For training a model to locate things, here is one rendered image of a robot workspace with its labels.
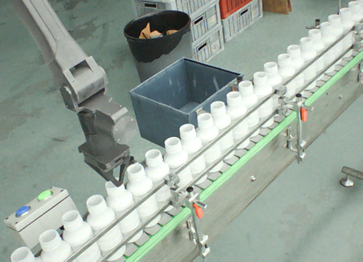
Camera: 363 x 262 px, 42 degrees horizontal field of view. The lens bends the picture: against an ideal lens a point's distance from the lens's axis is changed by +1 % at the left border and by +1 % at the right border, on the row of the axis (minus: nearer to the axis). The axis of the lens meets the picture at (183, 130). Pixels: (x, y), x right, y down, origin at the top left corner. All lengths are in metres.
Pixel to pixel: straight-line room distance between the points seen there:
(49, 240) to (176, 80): 1.12
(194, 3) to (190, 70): 1.78
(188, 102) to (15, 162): 1.65
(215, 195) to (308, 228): 1.26
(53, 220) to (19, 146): 2.42
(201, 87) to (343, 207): 1.03
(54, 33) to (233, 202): 0.72
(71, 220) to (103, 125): 0.25
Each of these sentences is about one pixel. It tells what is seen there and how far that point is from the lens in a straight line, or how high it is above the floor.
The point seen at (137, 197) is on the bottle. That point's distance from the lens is 1.09.
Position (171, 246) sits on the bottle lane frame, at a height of 0.93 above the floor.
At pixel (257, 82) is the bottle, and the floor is 1.15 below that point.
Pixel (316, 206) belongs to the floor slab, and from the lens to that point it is 2.58.
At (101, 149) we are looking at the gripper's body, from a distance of 0.96.
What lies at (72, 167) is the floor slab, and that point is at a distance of 3.15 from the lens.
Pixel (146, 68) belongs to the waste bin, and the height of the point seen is 0.41.
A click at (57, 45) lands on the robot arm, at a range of 0.89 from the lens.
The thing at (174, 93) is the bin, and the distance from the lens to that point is 2.00.
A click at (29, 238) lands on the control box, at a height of 1.08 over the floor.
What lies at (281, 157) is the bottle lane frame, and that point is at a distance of 1.49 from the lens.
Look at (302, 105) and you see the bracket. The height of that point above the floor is 1.08.
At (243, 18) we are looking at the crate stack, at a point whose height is 0.11.
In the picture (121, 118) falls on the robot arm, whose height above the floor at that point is 1.37.
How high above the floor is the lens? 1.83
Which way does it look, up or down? 35 degrees down
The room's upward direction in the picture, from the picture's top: 11 degrees counter-clockwise
